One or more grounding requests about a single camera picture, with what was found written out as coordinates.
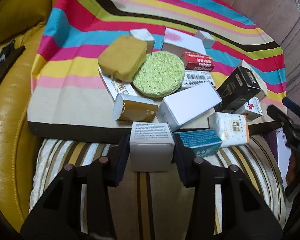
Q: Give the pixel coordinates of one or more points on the yellow leather sofa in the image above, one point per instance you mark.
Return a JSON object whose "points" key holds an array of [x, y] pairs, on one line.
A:
{"points": [[10, 130]]}

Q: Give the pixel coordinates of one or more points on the white orange tissue pack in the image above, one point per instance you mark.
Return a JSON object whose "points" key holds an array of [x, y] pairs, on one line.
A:
{"points": [[230, 128]]}

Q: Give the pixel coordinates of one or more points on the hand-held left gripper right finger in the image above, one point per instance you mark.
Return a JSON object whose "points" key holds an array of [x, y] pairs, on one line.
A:
{"points": [[181, 161]]}

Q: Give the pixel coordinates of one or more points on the black box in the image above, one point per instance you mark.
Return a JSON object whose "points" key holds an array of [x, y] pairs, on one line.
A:
{"points": [[240, 90]]}

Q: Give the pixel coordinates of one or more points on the white box with red logo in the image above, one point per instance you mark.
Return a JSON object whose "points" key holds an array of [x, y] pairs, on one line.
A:
{"points": [[250, 108]]}

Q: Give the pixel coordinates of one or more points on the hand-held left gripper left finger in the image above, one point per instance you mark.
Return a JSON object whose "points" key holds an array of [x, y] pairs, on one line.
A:
{"points": [[121, 161]]}

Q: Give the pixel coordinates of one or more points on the colourful striped cloth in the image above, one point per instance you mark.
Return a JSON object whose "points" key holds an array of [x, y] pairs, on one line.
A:
{"points": [[72, 85]]}

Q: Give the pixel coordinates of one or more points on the teal box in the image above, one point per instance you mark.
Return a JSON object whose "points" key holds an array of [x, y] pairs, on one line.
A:
{"points": [[198, 142]]}

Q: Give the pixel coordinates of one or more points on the small white box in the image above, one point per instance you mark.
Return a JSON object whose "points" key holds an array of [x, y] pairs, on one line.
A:
{"points": [[205, 38], [141, 35]]}

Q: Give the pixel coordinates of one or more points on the flat white box gold print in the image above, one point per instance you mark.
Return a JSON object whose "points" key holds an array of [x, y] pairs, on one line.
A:
{"points": [[115, 87]]}

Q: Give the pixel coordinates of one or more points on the white box with barcode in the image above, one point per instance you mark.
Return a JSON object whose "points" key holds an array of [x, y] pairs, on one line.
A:
{"points": [[198, 78]]}

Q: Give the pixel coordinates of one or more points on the yellow rectangular sponge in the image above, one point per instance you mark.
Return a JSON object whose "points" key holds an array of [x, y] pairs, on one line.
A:
{"points": [[121, 57]]}

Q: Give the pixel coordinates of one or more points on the mauve curtain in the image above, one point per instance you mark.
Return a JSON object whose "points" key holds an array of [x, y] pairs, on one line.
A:
{"points": [[277, 10]]}

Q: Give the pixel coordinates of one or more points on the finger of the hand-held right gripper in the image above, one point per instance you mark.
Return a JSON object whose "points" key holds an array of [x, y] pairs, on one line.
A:
{"points": [[288, 102], [280, 115]]}

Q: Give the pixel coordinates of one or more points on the white box with pink smear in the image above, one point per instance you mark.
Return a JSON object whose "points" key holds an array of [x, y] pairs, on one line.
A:
{"points": [[182, 43]]}

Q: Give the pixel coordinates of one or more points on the large plain white box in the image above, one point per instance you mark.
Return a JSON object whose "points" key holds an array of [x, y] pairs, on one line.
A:
{"points": [[187, 105]]}

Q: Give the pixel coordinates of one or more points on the white brown striped cushion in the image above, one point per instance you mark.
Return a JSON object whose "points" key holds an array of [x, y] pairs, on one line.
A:
{"points": [[240, 160]]}

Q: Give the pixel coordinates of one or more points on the grey-white box with text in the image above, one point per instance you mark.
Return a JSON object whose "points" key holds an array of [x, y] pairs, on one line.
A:
{"points": [[151, 152]]}

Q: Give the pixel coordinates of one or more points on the green round sponge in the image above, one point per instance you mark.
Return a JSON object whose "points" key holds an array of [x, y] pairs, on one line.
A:
{"points": [[162, 76]]}

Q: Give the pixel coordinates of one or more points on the gold tissue pack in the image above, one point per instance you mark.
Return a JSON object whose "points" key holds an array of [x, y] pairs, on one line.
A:
{"points": [[137, 110]]}

